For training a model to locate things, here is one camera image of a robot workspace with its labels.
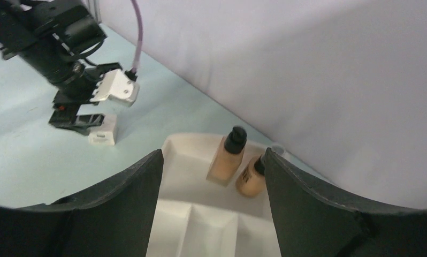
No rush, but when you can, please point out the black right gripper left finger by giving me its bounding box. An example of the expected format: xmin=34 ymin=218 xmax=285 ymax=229
xmin=0 ymin=149 xmax=164 ymax=256

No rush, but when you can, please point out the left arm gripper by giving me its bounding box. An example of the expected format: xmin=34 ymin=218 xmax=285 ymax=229
xmin=48 ymin=62 xmax=122 ymax=135

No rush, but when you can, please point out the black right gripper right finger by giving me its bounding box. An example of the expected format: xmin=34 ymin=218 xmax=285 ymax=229
xmin=264 ymin=148 xmax=427 ymax=256

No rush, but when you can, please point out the white cosmetic box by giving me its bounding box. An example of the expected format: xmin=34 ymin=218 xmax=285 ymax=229
xmin=88 ymin=114 xmax=117 ymax=146

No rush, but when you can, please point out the foundation bottle black cap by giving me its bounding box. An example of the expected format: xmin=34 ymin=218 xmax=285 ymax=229
xmin=235 ymin=155 xmax=265 ymax=198

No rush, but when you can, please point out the white plastic drawer organizer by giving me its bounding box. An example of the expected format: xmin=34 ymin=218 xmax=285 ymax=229
xmin=147 ymin=133 xmax=280 ymax=256

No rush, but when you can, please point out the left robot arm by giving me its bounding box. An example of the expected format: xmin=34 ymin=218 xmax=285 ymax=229
xmin=0 ymin=1 xmax=121 ymax=135

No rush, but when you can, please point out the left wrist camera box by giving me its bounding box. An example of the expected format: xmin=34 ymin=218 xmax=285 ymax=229
xmin=89 ymin=69 xmax=140 ymax=107

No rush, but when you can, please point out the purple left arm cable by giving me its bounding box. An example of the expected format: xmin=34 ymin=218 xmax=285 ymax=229
xmin=129 ymin=0 xmax=144 ymax=73

